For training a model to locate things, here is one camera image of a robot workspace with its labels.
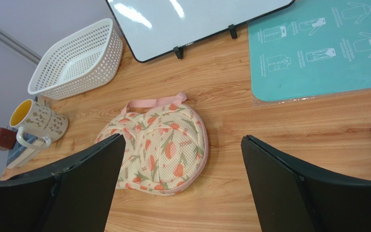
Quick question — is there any floral mesh laundry bag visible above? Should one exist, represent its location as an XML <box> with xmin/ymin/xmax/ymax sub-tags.
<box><xmin>96</xmin><ymin>92</ymin><xmax>209</xmax><ymax>196</ymax></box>

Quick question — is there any teal folding board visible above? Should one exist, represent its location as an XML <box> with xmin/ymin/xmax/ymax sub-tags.
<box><xmin>248</xmin><ymin>0</ymin><xmax>371</xmax><ymax>102</ymax></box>

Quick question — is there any small red-brown cube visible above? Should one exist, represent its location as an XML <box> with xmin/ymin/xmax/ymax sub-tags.
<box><xmin>0</xmin><ymin>128</ymin><xmax>16</xmax><ymax>151</ymax></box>

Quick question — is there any white dry-erase board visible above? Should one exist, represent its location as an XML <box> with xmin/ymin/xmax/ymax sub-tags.
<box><xmin>106</xmin><ymin>0</ymin><xmax>294</xmax><ymax>63</ymax></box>

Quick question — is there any white plastic perforated basket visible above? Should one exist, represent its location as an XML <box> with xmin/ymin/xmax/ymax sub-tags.
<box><xmin>28</xmin><ymin>18</ymin><xmax>123</xmax><ymax>100</ymax></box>

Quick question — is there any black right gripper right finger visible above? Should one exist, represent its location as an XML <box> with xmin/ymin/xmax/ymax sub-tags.
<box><xmin>241</xmin><ymin>135</ymin><xmax>371</xmax><ymax>232</ymax></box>

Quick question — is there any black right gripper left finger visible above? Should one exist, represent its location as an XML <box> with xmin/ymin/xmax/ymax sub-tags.
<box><xmin>0</xmin><ymin>134</ymin><xmax>126</xmax><ymax>232</ymax></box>

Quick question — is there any floral cream mug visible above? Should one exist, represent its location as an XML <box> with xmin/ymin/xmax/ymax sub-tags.
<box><xmin>9</xmin><ymin>99</ymin><xmax>69</xmax><ymax>150</ymax></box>

